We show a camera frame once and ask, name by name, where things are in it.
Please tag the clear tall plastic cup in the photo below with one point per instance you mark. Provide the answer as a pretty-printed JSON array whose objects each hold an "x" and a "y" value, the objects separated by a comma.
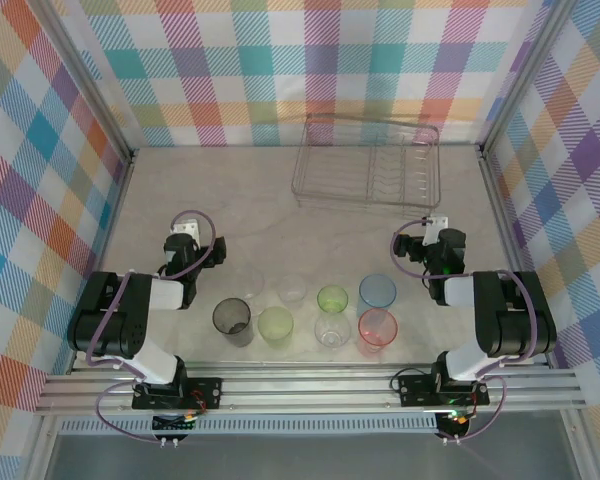
[{"x": 252, "y": 285}]

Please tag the blue translucent plastic cup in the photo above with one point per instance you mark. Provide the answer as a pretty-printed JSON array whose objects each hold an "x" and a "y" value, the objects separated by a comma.
[{"x": 377, "y": 292}]

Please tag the grey translucent plastic cup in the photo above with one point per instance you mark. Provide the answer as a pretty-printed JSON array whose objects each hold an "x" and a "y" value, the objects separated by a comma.
[{"x": 233, "y": 320}]

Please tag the red translucent plastic cup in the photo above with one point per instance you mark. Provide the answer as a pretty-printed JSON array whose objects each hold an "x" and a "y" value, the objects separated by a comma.
[{"x": 376, "y": 330}]

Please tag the pale green plastic tumbler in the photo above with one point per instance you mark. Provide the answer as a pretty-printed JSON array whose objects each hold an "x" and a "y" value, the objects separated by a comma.
[{"x": 275, "y": 325}]

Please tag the bright green plastic cup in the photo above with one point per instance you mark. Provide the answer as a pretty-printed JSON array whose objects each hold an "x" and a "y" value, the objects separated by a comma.
[{"x": 332, "y": 298}]

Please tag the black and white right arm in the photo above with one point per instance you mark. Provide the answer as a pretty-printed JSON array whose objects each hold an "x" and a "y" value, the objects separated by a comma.
[{"x": 520, "y": 325}]

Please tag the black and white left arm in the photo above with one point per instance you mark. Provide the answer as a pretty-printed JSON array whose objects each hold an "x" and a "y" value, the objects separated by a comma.
[{"x": 105, "y": 330}]

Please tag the clear short plastic cup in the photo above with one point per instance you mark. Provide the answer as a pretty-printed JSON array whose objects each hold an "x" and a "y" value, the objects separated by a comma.
[{"x": 292, "y": 288}]

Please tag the clear round stemless glass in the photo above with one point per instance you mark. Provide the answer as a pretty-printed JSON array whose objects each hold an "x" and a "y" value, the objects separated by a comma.
[{"x": 332, "y": 332}]

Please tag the small black circuit board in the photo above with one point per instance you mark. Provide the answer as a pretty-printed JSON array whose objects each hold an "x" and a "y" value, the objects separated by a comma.
[
  {"x": 172, "y": 424},
  {"x": 455, "y": 422}
]

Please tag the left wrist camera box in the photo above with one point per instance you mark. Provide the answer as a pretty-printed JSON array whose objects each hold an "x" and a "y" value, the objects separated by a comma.
[{"x": 185, "y": 227}]

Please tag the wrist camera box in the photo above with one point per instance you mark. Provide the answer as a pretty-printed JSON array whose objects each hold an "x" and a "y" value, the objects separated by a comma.
[
  {"x": 437, "y": 222},
  {"x": 185, "y": 227}
]

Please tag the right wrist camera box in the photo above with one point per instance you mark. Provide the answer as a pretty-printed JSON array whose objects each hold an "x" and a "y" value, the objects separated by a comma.
[{"x": 437, "y": 222}]

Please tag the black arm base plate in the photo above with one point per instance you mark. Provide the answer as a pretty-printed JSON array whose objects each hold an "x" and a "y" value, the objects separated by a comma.
[
  {"x": 412, "y": 387},
  {"x": 210, "y": 392}
]

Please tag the aluminium frame post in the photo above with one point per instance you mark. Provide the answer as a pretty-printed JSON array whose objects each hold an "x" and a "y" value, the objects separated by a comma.
[
  {"x": 91, "y": 75},
  {"x": 520, "y": 75}
]

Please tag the long aluminium mounting rail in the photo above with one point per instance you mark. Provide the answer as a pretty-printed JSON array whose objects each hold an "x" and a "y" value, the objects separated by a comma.
[{"x": 305, "y": 390}]

